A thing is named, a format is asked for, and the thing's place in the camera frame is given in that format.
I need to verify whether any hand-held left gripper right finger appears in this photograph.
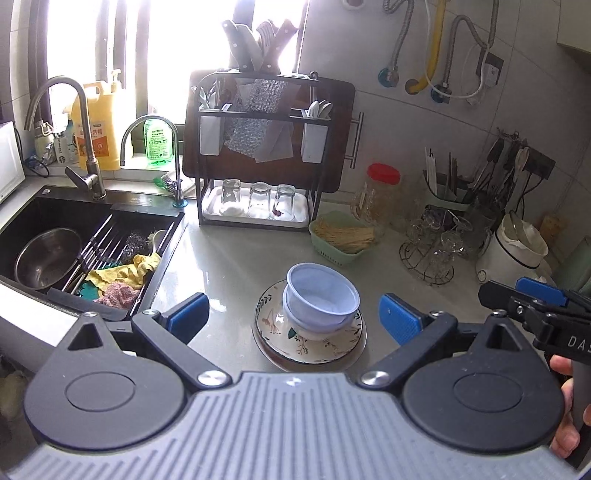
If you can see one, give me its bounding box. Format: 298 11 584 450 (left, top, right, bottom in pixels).
355 292 539 388

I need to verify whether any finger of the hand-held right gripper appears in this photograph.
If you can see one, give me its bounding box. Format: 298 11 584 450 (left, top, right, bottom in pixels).
516 277 570 307
479 280 532 322

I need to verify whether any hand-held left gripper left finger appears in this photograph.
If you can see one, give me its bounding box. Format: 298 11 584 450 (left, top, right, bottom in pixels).
58 292 233 388

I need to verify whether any white leaf print bowl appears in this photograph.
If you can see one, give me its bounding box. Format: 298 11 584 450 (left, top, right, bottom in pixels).
286 309 363 342

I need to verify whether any squirrel print plate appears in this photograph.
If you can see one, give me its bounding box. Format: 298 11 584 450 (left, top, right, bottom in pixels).
253 279 365 365

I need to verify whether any light blue bowl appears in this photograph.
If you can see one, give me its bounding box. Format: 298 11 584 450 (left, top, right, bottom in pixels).
286 263 361 321
283 286 358 330

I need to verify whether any grey rim plate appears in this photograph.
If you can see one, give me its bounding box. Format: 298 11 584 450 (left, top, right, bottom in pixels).
252 295 369 372

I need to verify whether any person's right hand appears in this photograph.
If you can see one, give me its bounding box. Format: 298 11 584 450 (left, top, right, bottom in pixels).
549 355 583 460

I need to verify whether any white rice cooker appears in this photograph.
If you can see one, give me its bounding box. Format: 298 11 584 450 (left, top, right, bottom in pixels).
475 210 550 282

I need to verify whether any pale green container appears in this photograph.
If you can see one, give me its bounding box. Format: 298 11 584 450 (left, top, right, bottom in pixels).
554 235 591 296

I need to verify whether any pink cloth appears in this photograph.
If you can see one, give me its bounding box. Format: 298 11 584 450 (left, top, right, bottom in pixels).
97 282 141 308

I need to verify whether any yellow cloth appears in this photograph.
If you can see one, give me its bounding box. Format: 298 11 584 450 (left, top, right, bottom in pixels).
87 253 162 291

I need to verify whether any steel wool scrubber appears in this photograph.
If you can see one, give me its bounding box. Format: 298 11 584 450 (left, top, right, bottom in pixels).
121 232 148 254

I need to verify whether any bundle of dried noodles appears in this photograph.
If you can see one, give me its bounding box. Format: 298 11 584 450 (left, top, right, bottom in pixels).
316 220 377 254

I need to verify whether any green plastic basket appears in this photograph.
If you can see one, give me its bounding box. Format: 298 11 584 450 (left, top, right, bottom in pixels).
308 210 384 266

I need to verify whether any white drip tray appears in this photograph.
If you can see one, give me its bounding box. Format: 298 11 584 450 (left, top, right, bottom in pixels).
203 186 309 224

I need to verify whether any steel sink drain rack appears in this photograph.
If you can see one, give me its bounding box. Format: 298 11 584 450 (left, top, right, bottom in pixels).
48 212 178 305

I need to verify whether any red lid clear jar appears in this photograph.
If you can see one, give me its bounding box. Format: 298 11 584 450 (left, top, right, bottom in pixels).
353 163 402 227

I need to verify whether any green chopstick holder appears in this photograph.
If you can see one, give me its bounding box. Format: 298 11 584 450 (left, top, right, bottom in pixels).
425 148 472 204

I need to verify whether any plain drinking glass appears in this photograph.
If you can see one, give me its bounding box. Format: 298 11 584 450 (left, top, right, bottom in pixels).
220 179 243 216
248 182 271 217

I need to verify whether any black metal dish rack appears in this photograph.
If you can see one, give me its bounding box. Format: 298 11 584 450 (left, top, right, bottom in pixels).
187 69 333 227

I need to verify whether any red print drinking glass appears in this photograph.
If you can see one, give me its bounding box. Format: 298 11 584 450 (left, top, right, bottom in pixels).
274 185 296 219

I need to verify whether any steel mixing bowl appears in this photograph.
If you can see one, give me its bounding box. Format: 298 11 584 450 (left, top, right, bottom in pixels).
14 227 84 291

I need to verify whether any thin steel faucet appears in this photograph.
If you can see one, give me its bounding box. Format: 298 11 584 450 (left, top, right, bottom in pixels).
120 115 185 204

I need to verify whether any green dish soap bottle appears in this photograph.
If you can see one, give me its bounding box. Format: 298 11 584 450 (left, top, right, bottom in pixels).
144 117 175 167

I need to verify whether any white cutlery holder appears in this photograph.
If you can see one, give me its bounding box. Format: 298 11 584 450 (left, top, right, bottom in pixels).
199 108 232 155
301 108 329 163

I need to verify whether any brown cutting board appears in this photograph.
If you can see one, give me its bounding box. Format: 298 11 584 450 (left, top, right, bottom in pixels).
182 69 356 191

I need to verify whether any grey cloth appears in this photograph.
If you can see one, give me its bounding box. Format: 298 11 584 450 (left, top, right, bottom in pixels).
254 124 294 163

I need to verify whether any yellow detergent jug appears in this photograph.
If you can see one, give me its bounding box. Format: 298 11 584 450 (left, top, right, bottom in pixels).
71 69 123 171

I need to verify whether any large steel faucet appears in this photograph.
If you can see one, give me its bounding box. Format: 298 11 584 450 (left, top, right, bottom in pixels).
24 76 108 200

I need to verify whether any small labelled bottle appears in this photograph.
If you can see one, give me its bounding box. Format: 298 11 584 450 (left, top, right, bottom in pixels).
53 131 77 164

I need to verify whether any small pale bottle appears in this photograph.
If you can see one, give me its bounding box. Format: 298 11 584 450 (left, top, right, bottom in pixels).
34 120 56 160

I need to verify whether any white appliance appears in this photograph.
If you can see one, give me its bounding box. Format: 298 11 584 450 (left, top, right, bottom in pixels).
0 122 26 204

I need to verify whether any wire glass holder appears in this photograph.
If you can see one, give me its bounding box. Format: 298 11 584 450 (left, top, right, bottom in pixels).
399 210 467 282

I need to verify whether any black wall utensil rail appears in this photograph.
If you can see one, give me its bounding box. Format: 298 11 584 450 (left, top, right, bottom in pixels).
496 129 557 181

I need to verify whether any metal bar handle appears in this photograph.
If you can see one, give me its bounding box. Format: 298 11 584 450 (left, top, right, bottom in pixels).
348 112 365 169

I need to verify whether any wall power socket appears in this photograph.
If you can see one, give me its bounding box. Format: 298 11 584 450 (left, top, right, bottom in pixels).
480 53 504 86

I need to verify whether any white cable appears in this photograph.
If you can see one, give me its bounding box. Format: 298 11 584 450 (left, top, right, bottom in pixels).
425 0 491 106

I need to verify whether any flexible metal hose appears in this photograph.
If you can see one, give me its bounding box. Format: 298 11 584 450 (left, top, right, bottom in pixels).
431 14 490 103
379 0 416 88

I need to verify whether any yellow gas hose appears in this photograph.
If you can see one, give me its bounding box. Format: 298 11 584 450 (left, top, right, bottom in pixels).
406 0 448 93

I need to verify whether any wall cabinet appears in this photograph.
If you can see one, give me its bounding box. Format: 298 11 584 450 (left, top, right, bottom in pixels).
556 0 591 56

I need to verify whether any black handle knife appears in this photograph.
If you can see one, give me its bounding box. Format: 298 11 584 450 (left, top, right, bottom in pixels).
222 19 254 72

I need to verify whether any brown handle knife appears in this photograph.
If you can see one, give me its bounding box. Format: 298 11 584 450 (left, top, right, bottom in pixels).
261 18 294 73

